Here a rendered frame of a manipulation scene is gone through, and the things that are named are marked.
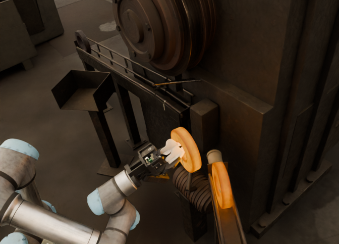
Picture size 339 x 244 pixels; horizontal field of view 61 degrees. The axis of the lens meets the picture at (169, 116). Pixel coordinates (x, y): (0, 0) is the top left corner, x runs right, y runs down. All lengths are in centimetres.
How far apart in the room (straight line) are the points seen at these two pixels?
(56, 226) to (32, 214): 7
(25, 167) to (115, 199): 29
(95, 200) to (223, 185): 40
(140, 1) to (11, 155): 63
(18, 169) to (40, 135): 163
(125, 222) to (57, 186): 122
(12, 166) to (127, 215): 38
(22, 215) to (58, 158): 141
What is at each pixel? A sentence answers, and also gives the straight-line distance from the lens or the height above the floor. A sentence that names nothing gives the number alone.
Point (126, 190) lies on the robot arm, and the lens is 92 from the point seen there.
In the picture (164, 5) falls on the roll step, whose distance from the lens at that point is 99.
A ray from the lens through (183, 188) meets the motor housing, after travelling 128.
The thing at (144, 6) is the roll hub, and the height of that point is 121.
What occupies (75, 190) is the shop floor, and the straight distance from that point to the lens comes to 206.
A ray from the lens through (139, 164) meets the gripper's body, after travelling 91.
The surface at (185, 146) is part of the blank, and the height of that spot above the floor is 89.
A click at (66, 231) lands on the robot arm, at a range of 93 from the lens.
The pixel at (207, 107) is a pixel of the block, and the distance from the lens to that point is 116.
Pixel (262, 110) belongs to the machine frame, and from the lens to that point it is 105.
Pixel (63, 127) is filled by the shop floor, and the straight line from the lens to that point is 258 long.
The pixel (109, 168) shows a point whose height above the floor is 1.
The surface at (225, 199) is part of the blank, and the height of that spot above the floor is 73.
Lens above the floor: 155
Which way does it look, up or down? 41 degrees down
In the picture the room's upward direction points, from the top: 9 degrees counter-clockwise
